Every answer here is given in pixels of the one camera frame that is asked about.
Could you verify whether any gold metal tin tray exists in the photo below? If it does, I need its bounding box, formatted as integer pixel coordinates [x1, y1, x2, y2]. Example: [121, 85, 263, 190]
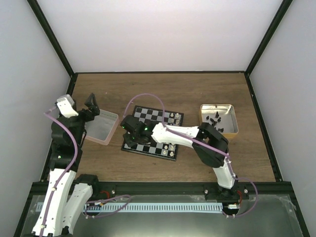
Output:
[199, 104, 239, 139]

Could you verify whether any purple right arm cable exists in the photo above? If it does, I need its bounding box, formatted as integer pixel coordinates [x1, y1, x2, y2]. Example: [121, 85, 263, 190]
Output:
[122, 93, 259, 218]

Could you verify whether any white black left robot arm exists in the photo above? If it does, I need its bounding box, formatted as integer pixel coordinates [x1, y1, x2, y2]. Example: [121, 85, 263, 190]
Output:
[29, 93, 101, 237]

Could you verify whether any black enclosure frame post left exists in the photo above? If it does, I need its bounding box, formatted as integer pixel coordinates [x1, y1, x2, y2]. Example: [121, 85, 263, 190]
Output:
[26, 0, 75, 76]

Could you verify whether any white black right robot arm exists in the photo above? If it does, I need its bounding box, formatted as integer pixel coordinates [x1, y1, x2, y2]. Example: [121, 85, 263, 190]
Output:
[120, 115, 237, 199]

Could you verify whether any light blue slotted cable duct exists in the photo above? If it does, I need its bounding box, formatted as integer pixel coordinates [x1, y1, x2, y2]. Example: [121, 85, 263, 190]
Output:
[88, 202, 223, 213]

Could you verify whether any magnetic chess board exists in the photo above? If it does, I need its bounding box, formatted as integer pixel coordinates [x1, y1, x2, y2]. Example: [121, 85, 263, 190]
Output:
[121, 105, 184, 161]

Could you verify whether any black enclosure frame post right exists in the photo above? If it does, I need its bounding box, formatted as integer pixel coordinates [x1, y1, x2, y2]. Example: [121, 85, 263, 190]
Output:
[246, 0, 293, 75]

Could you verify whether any pink metal tin tray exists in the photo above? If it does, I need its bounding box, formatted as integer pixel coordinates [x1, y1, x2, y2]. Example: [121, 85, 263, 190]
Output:
[85, 110, 119, 146]

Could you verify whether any black enclosure frame post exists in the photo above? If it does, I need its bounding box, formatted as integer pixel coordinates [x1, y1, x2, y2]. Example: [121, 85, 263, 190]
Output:
[246, 0, 293, 75]
[26, 0, 75, 76]

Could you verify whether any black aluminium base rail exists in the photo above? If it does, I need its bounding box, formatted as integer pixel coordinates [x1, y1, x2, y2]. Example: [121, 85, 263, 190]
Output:
[32, 181, 292, 200]

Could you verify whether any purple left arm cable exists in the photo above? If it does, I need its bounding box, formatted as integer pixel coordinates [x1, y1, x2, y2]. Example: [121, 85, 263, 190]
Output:
[39, 106, 83, 237]

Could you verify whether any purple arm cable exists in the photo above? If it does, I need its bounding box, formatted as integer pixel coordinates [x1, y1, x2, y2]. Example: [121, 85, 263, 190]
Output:
[39, 106, 83, 237]
[122, 93, 259, 218]

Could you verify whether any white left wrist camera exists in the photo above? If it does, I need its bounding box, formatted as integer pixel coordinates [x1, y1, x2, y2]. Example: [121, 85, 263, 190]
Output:
[56, 94, 75, 106]

